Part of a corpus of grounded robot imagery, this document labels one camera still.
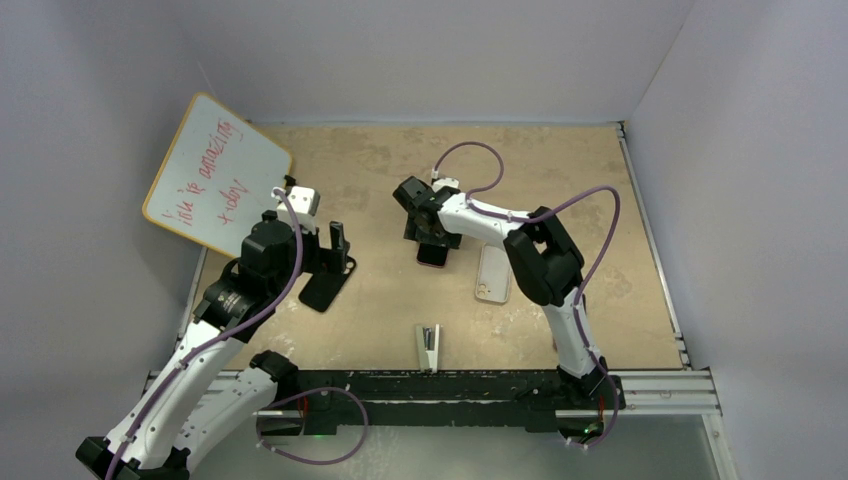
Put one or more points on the purple smartphone black screen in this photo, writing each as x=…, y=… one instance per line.
x=432, y=255

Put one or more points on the black phone case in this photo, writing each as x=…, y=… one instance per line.
x=323, y=288

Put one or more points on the black aluminium mounting rail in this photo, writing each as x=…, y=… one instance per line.
x=538, y=401

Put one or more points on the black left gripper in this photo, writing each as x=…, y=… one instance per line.
x=330, y=260

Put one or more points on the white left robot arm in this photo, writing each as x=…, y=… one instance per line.
x=173, y=427

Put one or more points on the white phone case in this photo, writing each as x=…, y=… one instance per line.
x=493, y=281

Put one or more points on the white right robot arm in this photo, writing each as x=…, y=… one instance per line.
x=544, y=260

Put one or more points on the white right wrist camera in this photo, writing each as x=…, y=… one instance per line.
x=445, y=180

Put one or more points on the white stapler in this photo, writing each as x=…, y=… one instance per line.
x=427, y=344

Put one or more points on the yellow framed whiteboard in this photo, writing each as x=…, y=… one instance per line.
x=216, y=178

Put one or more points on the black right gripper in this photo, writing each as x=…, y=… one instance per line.
x=446, y=239

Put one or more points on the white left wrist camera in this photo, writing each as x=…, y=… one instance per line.
x=297, y=206

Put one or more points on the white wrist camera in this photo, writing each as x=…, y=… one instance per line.
x=445, y=180
x=297, y=206

